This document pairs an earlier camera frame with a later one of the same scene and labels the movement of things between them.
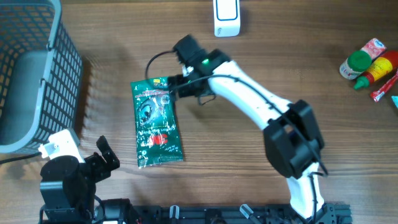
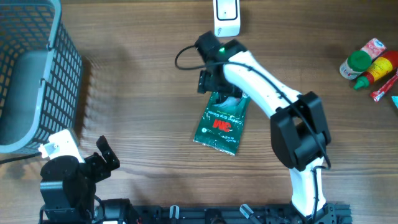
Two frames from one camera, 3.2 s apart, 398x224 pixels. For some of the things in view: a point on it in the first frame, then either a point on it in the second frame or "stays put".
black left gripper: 103,169 stays put
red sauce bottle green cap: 379,68 stays put
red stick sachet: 377,95 stays put
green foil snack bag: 158,139 → 221,124
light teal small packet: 395,99 stays put
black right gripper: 182,89 → 204,83
